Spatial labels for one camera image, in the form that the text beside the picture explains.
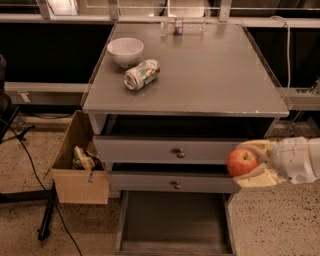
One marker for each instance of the open bottom grey drawer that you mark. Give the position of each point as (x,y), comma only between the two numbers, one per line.
(174,224)

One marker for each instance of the black stand base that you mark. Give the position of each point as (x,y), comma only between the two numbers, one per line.
(49,195)

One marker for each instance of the red apple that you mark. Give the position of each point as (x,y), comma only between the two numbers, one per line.
(241,161)

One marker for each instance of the top grey drawer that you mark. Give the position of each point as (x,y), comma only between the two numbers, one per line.
(164,150)

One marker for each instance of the crushed soda can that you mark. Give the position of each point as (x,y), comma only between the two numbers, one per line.
(142,74)

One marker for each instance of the crumpled snack wrappers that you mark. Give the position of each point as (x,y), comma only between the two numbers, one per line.
(85,160)

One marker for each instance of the middle grey drawer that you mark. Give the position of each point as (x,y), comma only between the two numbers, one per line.
(172,182)

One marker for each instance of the grey drawer cabinet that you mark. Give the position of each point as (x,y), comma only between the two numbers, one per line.
(211,85)

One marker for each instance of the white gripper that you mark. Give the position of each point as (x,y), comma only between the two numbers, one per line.
(290,160)

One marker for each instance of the cardboard box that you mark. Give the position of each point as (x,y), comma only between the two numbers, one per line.
(73,183)

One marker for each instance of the clear plastic water bottle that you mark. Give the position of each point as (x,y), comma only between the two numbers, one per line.
(183,25)

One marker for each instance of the white ceramic bowl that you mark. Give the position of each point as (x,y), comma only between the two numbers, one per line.
(126,52)

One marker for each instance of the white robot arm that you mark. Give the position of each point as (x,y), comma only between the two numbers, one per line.
(317,162)

